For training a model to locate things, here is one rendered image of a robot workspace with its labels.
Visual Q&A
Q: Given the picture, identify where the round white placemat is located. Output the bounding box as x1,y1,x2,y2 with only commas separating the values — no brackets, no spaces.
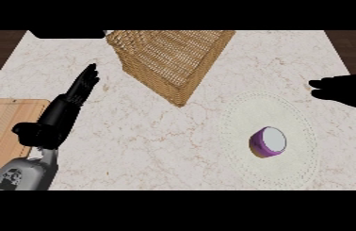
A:
217,91,321,184

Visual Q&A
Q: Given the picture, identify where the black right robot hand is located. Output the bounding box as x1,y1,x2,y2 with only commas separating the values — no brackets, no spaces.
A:
307,74,356,108

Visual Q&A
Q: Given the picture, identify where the black appliance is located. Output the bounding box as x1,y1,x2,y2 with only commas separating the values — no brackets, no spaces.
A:
28,30,108,40

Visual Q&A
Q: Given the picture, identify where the brown wicker basket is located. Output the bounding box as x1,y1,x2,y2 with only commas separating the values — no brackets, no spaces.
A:
106,30,238,108

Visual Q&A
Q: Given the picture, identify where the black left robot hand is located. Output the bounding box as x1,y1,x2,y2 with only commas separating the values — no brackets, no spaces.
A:
12,62,102,151

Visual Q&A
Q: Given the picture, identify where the pale wooden cutting board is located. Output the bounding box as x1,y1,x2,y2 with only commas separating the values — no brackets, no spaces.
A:
0,98,52,169

